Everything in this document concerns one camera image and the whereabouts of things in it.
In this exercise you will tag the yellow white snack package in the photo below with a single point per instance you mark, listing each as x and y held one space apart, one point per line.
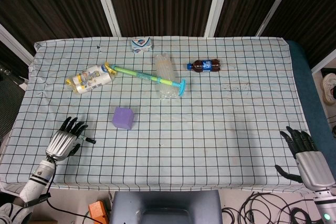
90 77

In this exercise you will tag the orange box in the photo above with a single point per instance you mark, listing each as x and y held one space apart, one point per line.
98 211

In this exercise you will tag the checkered light blue tablecloth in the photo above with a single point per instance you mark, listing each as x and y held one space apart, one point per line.
168 134

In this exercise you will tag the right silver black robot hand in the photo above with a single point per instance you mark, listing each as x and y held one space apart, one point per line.
309 163

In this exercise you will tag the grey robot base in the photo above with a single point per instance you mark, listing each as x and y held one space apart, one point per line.
165 207

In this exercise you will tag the small cola bottle blue label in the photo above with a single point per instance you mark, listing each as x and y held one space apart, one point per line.
204 66

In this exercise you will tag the green blue toy syringe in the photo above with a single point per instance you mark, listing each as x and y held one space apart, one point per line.
147 77

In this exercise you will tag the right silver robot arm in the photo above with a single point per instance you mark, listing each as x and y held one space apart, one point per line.
325 207

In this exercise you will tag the purple foam cube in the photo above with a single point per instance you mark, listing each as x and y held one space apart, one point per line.
123 118

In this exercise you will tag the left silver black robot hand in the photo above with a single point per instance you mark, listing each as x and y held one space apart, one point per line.
60 144

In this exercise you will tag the white sneaker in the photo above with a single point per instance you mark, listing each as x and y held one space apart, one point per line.
329 87

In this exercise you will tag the white blue soap box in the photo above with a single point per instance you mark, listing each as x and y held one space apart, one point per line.
142 44

